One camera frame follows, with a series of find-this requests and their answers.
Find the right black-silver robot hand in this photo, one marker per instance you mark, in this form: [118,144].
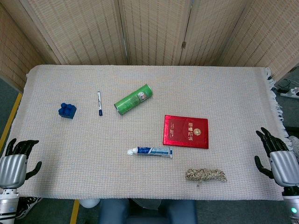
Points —
[283,166]

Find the left black-silver robot hand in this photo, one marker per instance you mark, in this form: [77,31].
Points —
[12,166]

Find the white-blue toothpaste tube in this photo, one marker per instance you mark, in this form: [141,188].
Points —
[154,151]

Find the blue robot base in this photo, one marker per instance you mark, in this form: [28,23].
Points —
[112,212]

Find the grey-white shoe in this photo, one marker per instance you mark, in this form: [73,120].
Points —
[294,143]

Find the black-white patterned sneaker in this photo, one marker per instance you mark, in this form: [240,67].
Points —
[26,206]

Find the white power strip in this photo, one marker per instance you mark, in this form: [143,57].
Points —
[290,93]

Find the blue building block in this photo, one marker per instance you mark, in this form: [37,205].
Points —
[67,111]

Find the white round base part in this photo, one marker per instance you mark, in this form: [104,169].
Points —
[89,203]

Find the red certificate booklet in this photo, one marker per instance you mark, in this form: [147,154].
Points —
[185,131]

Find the white-blue marker pen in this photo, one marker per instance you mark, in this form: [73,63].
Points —
[99,103]

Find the green cylindrical chip can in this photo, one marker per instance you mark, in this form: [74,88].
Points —
[132,100]

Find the brass screen hinge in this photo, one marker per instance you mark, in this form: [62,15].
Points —
[183,44]

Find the woven bamboo folding screen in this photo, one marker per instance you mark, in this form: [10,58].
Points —
[93,30]

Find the beige woven tablecloth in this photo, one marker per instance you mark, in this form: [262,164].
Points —
[144,77]

